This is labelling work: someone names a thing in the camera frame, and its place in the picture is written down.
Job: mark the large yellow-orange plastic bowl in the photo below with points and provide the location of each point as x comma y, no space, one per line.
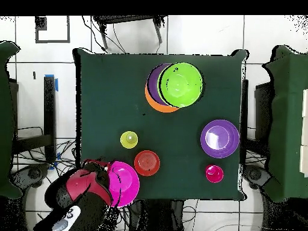
156,107

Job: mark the purple plastic bowl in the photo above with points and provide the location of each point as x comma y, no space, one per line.
219,138
152,84

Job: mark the green plastic bowl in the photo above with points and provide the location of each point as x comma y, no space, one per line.
180,84

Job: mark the large pink plastic bowl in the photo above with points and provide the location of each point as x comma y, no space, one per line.
125,182

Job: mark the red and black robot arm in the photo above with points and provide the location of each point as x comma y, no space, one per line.
81,185

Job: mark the yellow plastic cup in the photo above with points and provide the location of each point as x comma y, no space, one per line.
129,140

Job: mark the red-orange plastic bowl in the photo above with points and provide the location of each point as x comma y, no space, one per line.
146,163

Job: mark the dark green table cloth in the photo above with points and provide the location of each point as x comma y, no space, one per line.
108,96

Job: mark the red plastic cup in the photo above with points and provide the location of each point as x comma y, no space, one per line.
214,173

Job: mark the black floor stand base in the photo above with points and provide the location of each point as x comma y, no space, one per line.
255,175
33,173

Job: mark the black metal stand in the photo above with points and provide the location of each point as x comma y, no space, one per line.
125,18

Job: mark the green cloth side table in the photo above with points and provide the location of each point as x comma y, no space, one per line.
286,120
4,120

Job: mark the white boxes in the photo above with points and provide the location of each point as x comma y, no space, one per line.
305,132

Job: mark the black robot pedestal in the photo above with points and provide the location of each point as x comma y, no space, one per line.
156,216

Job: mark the black table frame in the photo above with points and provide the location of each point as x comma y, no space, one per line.
49,108
245,120

